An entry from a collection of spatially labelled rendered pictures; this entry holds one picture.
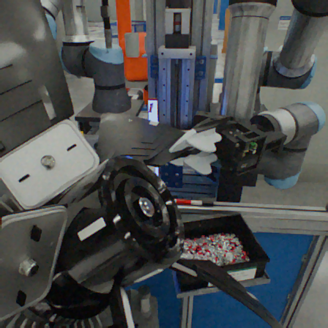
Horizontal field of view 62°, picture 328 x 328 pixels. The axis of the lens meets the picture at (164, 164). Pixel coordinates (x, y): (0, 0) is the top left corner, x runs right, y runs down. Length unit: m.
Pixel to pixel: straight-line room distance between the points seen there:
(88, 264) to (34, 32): 0.27
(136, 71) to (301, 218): 3.58
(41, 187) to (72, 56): 0.86
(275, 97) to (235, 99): 1.67
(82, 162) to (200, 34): 0.91
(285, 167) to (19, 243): 0.55
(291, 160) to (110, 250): 0.49
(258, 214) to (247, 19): 0.53
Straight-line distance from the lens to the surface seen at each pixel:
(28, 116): 0.32
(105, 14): 0.31
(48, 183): 0.30
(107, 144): 0.48
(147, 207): 0.27
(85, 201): 0.25
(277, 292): 1.20
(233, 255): 0.76
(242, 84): 0.62
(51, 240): 0.25
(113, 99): 1.04
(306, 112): 0.62
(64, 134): 0.31
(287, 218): 0.92
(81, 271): 0.27
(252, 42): 0.62
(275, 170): 0.66
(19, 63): 0.35
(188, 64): 1.07
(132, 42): 4.07
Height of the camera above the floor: 1.40
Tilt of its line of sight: 31 degrees down
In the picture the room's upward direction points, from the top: straight up
